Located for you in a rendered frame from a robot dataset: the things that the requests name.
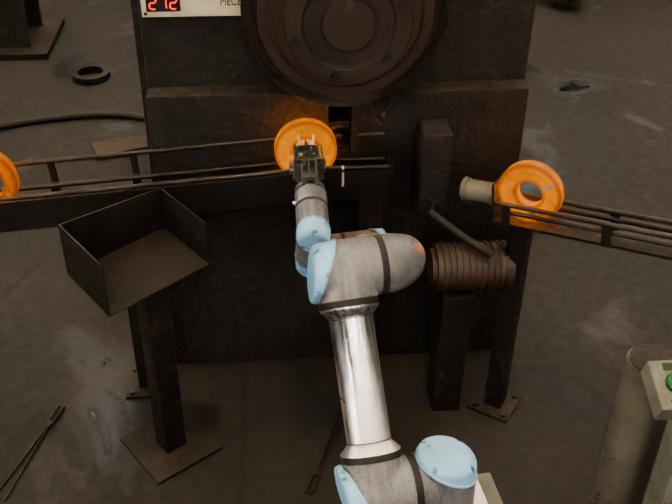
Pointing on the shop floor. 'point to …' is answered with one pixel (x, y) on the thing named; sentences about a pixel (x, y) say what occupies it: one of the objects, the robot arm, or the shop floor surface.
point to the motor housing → (458, 310)
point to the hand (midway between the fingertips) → (305, 141)
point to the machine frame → (256, 303)
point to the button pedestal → (653, 372)
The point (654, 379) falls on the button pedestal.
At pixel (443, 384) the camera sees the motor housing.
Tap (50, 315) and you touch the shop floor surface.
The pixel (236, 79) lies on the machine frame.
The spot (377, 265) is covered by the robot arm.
